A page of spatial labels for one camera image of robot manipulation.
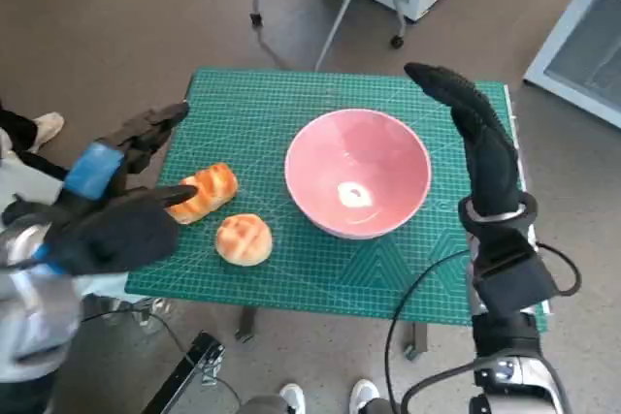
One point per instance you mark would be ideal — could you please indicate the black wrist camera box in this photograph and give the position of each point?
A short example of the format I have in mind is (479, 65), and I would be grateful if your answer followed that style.
(519, 283)
(111, 244)

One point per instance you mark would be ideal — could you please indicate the black table leg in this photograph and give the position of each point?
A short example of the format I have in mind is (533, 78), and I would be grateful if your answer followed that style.
(246, 324)
(416, 341)

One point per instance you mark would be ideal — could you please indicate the shiny metal clamp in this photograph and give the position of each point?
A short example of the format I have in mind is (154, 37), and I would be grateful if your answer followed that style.
(155, 309)

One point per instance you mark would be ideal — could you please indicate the grey rounded leg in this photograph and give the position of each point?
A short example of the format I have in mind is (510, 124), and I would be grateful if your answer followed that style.
(264, 406)

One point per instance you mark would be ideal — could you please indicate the silver metal pole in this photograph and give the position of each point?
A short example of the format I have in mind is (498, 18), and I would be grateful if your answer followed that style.
(344, 7)

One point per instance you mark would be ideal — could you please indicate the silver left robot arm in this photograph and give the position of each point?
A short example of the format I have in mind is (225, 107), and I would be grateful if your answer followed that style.
(29, 317)

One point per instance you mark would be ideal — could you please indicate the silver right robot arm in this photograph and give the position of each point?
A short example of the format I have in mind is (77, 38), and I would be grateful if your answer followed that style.
(504, 336)

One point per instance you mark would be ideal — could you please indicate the white shoe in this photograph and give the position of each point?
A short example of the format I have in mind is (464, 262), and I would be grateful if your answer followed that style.
(363, 397)
(292, 397)

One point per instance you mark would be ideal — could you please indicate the person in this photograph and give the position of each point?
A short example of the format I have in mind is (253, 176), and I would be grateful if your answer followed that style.
(29, 181)

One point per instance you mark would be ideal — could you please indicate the pink bowl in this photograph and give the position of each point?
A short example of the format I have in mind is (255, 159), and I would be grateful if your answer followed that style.
(359, 152)

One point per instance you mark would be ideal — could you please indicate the black bar with metal bracket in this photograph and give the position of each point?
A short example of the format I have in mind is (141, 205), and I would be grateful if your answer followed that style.
(184, 370)

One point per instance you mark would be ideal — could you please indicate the round toy bread bun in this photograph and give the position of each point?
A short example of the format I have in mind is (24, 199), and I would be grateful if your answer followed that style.
(242, 239)

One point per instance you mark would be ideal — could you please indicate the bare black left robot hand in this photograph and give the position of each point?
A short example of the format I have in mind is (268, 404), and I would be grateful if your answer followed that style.
(94, 169)

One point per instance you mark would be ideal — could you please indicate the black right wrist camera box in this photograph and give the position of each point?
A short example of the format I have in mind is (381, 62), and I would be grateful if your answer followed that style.
(519, 283)

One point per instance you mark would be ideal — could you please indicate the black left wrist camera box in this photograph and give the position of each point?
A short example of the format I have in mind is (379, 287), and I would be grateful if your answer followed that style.
(111, 244)

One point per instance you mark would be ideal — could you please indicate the green cutting mat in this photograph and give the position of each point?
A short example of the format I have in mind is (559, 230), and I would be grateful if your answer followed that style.
(315, 278)

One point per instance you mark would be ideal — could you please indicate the large white mesh cabinet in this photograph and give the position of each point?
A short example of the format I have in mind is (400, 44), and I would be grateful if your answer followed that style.
(582, 45)

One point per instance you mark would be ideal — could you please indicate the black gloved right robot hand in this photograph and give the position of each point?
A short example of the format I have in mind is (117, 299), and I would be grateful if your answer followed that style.
(490, 162)

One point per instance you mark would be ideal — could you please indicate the long striped toy bread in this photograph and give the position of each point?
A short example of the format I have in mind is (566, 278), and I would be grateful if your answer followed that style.
(213, 186)

